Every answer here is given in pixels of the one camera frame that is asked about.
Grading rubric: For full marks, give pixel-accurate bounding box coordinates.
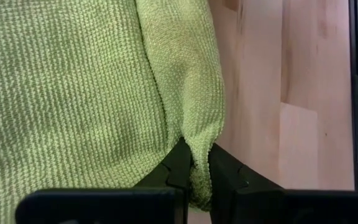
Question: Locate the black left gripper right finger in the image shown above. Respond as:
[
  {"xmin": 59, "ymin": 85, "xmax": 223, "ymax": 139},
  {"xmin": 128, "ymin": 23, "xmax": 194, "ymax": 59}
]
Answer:
[{"xmin": 208, "ymin": 142, "xmax": 358, "ymax": 224}]

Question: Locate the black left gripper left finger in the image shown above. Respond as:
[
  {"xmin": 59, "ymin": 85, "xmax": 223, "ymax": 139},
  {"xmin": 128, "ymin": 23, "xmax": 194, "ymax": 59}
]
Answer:
[{"xmin": 16, "ymin": 136, "xmax": 194, "ymax": 224}]

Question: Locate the lime microfiber towel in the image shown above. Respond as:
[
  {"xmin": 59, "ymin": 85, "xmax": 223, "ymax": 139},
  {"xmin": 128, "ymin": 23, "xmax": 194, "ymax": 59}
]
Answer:
[{"xmin": 0, "ymin": 0, "xmax": 226, "ymax": 212}]

